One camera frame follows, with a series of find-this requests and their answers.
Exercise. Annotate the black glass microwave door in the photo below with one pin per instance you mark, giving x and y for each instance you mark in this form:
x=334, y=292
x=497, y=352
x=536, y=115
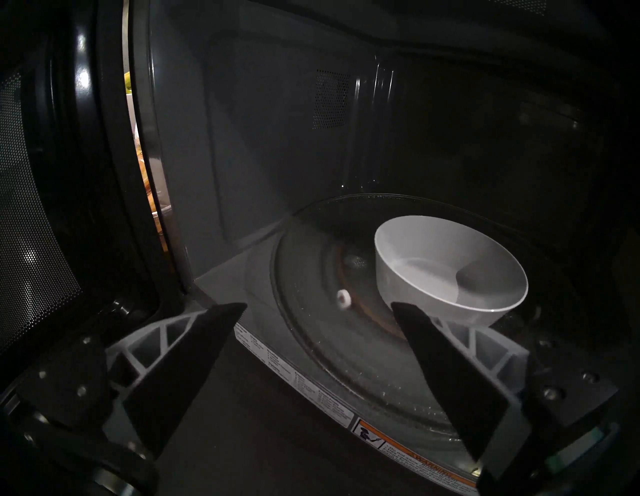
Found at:
x=40, y=225

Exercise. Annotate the glass microwave turntable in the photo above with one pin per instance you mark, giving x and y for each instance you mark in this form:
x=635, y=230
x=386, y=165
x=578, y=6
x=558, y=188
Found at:
x=325, y=350

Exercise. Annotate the pink bowl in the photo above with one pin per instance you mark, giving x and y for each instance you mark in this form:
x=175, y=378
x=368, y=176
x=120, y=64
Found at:
x=450, y=260

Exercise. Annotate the black microwave oven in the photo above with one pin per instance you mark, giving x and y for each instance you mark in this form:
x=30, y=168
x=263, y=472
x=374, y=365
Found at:
x=250, y=150

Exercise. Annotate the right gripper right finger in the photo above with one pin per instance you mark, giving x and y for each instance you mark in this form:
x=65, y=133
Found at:
x=450, y=380

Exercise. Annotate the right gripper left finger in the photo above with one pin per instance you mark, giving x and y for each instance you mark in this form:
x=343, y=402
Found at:
x=175, y=375

